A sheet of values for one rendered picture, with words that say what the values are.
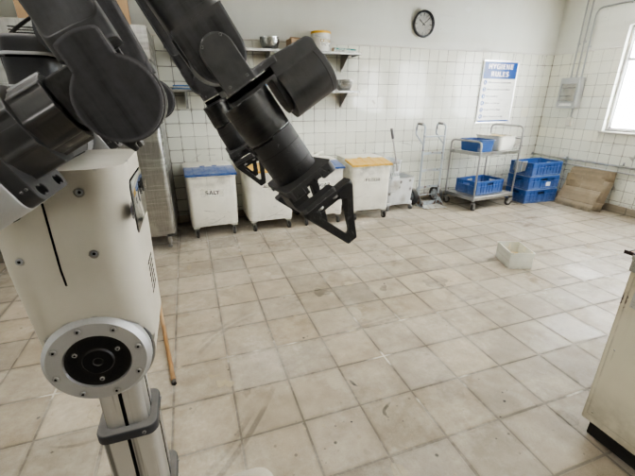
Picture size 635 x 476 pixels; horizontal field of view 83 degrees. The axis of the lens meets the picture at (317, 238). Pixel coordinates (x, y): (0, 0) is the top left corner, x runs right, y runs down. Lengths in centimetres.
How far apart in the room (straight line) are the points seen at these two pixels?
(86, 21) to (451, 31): 563
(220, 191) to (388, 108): 261
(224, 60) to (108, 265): 35
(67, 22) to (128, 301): 40
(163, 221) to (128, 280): 331
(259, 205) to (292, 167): 381
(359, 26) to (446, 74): 146
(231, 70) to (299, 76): 7
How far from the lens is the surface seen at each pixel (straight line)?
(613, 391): 208
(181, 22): 42
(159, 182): 384
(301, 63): 44
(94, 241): 60
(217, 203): 417
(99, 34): 40
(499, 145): 571
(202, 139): 469
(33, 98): 43
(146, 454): 93
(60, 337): 69
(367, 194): 465
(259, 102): 42
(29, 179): 45
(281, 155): 43
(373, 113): 526
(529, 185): 619
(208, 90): 86
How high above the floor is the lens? 146
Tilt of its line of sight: 21 degrees down
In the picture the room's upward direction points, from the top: straight up
